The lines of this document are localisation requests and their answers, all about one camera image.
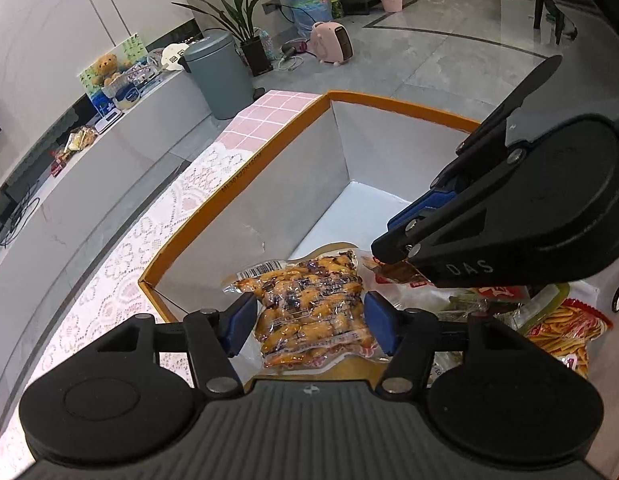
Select potted plant with long leaves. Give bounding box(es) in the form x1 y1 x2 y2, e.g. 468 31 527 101
171 0 286 78

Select white box with orange rim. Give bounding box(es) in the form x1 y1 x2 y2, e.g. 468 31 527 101
138 89 617 395

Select brown snack packet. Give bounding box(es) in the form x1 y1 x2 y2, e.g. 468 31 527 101
373 256 436 289

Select pink checked tablecloth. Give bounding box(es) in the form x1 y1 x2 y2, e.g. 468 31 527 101
220 88 323 154

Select white jar with blue lid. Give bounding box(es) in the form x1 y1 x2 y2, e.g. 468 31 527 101
114 87 143 111

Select black cables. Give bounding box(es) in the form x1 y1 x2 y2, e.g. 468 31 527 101
0 189 41 262

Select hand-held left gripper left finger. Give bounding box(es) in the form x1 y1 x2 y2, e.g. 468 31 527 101
96 290 259 397

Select basket of small goods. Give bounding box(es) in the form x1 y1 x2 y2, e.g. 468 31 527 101
121 62 158 87

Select red and white snack packet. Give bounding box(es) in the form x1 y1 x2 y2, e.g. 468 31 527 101
358 254 531 307

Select blue water bottle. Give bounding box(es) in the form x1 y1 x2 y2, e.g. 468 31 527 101
288 0 333 39

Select clear packet of orange snacks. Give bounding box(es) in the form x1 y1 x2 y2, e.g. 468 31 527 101
222 247 379 373

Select grey pedal bin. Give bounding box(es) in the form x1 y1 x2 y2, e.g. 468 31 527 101
182 29 265 121

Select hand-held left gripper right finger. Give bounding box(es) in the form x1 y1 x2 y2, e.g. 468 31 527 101
363 290 536 396

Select pile of snack packets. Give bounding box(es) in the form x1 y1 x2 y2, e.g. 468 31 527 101
51 126 98 177

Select white marble television cabinet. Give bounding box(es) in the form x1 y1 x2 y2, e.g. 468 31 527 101
0 67 226 287

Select small kitchen scale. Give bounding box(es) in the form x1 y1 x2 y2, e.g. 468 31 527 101
94 109 124 134

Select brown teddy bear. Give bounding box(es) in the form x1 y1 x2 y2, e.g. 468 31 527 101
96 52 123 87

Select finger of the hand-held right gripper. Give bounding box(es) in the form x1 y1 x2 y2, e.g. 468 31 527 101
387 54 563 234
371 159 536 290

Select blue and white carton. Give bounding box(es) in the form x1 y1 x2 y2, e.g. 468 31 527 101
91 92 115 117

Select pink space heater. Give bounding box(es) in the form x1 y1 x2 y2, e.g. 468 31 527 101
308 20 355 66

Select white round hand fan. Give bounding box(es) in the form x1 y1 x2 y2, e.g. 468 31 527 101
161 42 188 70

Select green picture board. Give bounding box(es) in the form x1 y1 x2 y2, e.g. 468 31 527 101
78 33 148 107

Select red packet of orange sticks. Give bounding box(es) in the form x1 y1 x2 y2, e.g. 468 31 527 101
523 298 615 381

